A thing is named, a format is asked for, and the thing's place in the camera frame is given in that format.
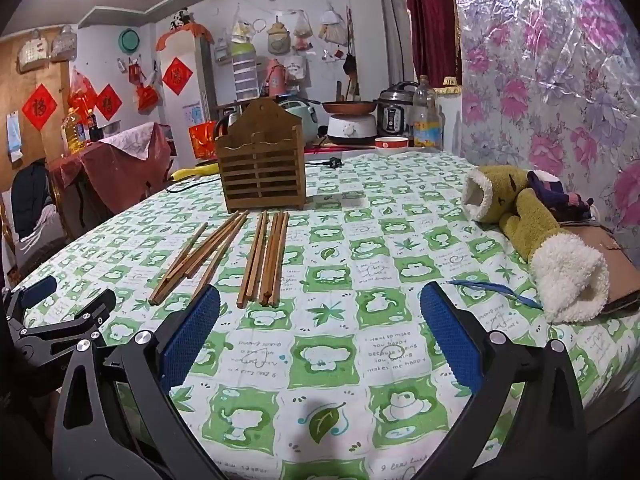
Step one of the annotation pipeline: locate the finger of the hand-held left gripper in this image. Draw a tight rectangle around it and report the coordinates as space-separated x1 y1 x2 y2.
2 275 58 332
15 288 117 366

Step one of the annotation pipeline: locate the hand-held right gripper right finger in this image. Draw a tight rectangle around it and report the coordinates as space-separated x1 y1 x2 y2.
400 281 588 480

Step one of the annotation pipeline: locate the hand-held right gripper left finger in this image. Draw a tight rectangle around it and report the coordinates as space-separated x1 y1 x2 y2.
52 284 236 480

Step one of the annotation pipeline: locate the row of wooden chopsticks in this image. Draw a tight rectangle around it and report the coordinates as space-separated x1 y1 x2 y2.
148 209 291 309

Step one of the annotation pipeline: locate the wooden chopstick holder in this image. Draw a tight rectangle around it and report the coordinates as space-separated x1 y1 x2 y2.
216 98 307 214

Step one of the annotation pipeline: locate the dark jacket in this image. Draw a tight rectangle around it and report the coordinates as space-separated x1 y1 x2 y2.
11 157 63 241

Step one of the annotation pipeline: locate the green printed tablecloth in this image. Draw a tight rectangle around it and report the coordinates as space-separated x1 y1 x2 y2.
10 152 640 480

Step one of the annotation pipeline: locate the red cloth covered table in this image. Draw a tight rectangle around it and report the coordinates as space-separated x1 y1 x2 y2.
47 121 176 213

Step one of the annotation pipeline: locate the blue white hanging packet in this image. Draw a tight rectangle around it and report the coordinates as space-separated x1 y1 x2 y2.
6 115 23 158

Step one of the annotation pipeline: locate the yellow cooking oil bottle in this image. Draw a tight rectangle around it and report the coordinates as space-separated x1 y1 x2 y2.
61 110 88 156

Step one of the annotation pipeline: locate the yellow cloth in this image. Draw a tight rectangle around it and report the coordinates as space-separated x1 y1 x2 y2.
171 165 221 181

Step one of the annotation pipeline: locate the purple striped knit cloth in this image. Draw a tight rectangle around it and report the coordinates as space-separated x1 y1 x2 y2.
527 170 596 221

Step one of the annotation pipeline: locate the brown cardboard piece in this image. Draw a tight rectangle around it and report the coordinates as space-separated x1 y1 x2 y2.
565 222 640 316

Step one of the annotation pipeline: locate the red diamond paper decoration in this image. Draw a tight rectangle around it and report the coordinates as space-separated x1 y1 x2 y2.
161 57 195 97
21 84 58 132
94 84 123 122

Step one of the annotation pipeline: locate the red gift bag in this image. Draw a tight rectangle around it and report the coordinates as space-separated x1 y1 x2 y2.
188 121 221 160

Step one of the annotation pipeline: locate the red white bowl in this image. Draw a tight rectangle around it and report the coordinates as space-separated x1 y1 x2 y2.
374 136 410 157

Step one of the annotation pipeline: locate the red plastic bag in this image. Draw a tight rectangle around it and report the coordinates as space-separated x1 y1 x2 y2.
67 67 98 116

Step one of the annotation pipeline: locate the steel electric kettle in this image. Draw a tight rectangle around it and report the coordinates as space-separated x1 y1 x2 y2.
214 112 238 141

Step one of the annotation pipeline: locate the clear plastic oil bottle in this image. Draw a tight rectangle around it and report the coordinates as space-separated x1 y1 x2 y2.
412 76 444 152

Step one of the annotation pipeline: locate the silver black pressure cooker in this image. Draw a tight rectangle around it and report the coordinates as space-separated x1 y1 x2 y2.
376 81 420 138

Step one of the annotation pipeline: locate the beige hanging handbag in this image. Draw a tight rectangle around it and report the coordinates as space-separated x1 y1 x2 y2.
17 30 51 73

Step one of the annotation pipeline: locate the light green rice cooker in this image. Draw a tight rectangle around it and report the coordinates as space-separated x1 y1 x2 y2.
277 97 321 146

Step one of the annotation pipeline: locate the grey hanging handbag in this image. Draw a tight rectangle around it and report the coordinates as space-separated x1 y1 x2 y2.
50 25 78 63

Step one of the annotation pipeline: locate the brown frying pan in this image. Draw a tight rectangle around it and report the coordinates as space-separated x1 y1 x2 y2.
321 100 379 116

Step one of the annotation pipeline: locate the white refrigerator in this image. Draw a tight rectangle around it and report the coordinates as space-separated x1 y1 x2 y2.
159 35 218 161

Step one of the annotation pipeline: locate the clear plastic drawer tower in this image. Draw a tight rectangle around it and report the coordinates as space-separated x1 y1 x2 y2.
231 57 261 101

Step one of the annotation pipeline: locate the pink thermos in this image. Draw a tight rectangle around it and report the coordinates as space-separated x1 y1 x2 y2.
265 58 285 98

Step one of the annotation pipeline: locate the orange red cloth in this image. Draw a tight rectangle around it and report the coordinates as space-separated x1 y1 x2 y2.
155 24 215 52

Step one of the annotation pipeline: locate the beige hanging pouch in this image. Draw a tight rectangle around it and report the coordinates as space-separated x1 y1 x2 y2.
266 15 292 56

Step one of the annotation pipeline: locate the dark red curtain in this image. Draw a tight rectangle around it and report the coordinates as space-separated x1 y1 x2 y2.
402 0 463 93

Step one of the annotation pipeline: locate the clear hanging plastic bag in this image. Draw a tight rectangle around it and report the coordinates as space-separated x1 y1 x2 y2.
292 10 313 53

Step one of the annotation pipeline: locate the white hanging plastic bag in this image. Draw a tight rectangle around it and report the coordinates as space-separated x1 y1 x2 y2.
318 5 348 45

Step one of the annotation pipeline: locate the blue string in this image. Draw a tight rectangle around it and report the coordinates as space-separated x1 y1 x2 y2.
447 279 543 309

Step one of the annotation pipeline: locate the floral plastic wall sheet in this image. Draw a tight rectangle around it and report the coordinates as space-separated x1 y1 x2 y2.
450 0 640 271

